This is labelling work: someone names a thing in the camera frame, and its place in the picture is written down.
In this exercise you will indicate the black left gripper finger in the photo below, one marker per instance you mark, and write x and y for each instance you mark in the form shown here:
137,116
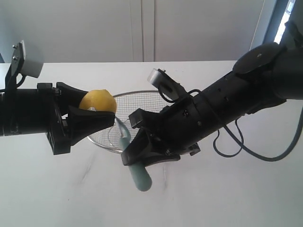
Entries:
69,96
82,123

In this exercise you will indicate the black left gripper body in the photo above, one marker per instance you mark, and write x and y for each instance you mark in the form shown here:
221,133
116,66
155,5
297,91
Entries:
56,135

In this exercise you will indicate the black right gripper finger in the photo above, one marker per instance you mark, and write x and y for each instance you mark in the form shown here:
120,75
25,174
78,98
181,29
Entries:
146,119
152,146

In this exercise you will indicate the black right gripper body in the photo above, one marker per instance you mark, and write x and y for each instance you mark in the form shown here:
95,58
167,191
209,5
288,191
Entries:
191,119

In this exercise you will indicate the teal handled peeler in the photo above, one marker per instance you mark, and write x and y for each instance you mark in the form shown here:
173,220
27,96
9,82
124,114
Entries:
139,174

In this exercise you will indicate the yellow lemon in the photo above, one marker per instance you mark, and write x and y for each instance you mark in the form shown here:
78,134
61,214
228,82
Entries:
100,100

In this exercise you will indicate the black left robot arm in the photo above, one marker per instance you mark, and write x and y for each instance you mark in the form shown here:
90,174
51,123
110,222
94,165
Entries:
22,112

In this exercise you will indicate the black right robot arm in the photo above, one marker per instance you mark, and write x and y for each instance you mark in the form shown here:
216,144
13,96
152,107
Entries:
265,77

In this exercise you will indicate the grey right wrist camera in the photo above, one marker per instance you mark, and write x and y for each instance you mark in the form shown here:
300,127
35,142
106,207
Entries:
160,80

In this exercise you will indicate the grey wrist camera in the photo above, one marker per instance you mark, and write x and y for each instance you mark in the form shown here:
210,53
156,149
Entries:
160,80
27,59

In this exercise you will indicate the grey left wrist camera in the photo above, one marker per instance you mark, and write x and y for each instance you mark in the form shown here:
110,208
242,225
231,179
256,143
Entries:
27,59

